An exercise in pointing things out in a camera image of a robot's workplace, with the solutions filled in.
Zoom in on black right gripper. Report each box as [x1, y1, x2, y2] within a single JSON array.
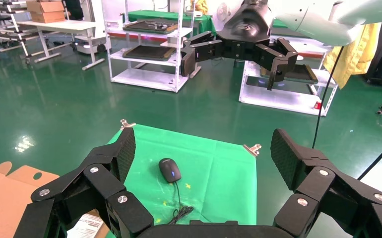
[[180, 0, 299, 91]]

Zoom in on white work table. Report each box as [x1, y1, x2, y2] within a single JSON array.
[[16, 20, 106, 71]]

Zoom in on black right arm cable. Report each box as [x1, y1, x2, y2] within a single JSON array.
[[312, 46, 345, 149]]

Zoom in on green table cloth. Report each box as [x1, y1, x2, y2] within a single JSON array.
[[105, 124, 257, 238]]

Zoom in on green covered table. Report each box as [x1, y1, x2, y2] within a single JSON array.
[[127, 9, 216, 35]]

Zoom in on tall white shelf rack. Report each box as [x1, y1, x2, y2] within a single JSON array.
[[102, 0, 201, 93]]

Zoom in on small yellow bundle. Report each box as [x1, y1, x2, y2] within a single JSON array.
[[191, 0, 209, 15]]

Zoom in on brown cardboard box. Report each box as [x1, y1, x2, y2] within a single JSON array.
[[0, 161, 110, 238]]

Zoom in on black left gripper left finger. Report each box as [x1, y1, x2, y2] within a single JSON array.
[[13, 127, 154, 238]]

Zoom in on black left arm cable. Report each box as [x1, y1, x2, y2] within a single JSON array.
[[358, 126, 382, 180]]

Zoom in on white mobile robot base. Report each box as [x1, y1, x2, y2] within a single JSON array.
[[74, 34, 108, 55]]

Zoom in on low white shelf rack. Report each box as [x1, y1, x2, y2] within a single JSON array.
[[238, 33, 338, 117]]

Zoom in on black wired computer mouse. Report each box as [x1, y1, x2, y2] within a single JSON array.
[[158, 158, 195, 226]]

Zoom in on stacked brown cardboard cartons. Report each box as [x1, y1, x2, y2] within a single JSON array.
[[26, 0, 66, 24]]

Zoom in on small white fan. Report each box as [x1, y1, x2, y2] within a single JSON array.
[[216, 2, 232, 22]]

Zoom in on white printed paper sheet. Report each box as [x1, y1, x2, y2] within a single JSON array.
[[66, 213, 105, 238]]

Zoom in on black tray with wood edge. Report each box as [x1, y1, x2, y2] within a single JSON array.
[[124, 19, 179, 35], [123, 45, 176, 62], [261, 64, 319, 84]]

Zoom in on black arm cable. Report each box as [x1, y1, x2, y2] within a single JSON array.
[[312, 46, 345, 149], [358, 126, 382, 180]]

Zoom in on yellow hanging cloth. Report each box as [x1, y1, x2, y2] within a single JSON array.
[[322, 23, 381, 89]]

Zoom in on grey metal trolley rack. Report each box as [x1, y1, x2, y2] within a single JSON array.
[[0, 0, 32, 64]]

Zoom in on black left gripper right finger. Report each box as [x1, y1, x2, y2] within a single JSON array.
[[270, 128, 382, 238]]

